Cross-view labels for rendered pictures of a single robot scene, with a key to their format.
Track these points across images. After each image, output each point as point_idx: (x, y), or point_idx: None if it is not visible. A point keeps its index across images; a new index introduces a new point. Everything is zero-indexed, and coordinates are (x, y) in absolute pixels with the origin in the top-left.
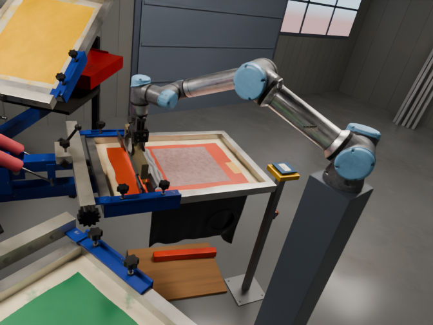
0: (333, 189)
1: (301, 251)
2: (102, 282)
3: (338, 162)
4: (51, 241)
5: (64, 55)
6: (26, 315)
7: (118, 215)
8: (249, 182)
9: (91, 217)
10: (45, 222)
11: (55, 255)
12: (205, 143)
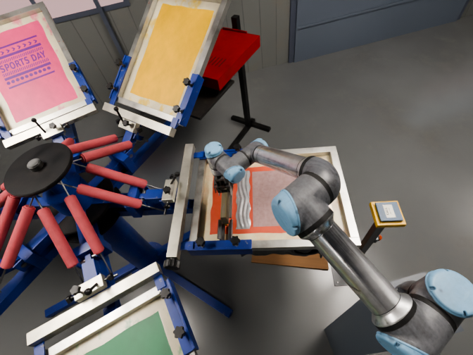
0: None
1: (362, 327)
2: (169, 326)
3: (379, 339)
4: (144, 284)
5: (186, 75)
6: (122, 341)
7: (201, 255)
8: None
9: (172, 268)
10: (140, 271)
11: (144, 296)
12: None
